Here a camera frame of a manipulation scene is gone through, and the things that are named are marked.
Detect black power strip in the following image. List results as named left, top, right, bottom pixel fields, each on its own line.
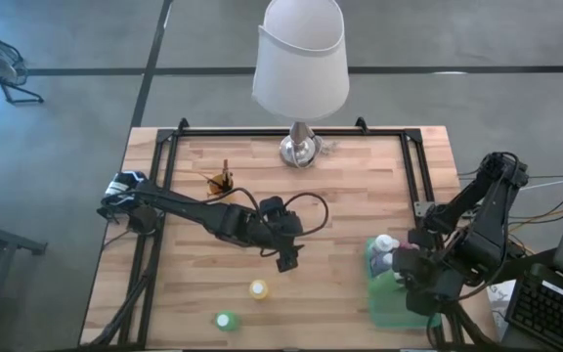
left=505, top=234, right=528, bottom=259

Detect white papers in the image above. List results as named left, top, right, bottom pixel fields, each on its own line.
left=489, top=281, right=517, bottom=338

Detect black keyboard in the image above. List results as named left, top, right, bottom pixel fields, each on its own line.
left=503, top=271, right=563, bottom=352

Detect dark metal stand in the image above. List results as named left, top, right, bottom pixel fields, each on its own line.
left=0, top=209, right=49, bottom=352

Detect large white paint bottle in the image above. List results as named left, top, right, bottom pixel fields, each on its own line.
left=371, top=233, right=401, bottom=255

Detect silver table lamp white shade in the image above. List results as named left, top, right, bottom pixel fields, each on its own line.
left=251, top=0, right=351, bottom=170

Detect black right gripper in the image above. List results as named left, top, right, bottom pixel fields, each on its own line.
left=392, top=248, right=463, bottom=317

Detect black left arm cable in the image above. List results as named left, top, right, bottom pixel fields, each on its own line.
left=197, top=187, right=330, bottom=258

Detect white cable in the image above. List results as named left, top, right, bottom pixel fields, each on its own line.
left=523, top=176, right=563, bottom=193

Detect orange brush holder cup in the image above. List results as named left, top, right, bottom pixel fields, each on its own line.
left=206, top=173, right=236, bottom=198

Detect black aluminium table frame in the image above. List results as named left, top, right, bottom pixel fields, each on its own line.
left=83, top=125, right=500, bottom=349

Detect large yellow paint bottle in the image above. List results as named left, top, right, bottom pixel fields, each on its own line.
left=248, top=279, right=270, bottom=301

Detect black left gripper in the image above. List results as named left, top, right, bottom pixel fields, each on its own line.
left=254, top=196, right=307, bottom=274

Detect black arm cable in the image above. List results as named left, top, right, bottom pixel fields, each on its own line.
left=423, top=312, right=442, bottom=349
left=197, top=187, right=330, bottom=258

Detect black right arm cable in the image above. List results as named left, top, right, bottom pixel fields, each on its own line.
left=423, top=312, right=442, bottom=349

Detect teal plastic bin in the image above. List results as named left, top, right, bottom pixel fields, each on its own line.
left=363, top=237, right=443, bottom=330

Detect yellow cable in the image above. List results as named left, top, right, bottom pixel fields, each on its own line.
left=508, top=205, right=563, bottom=234

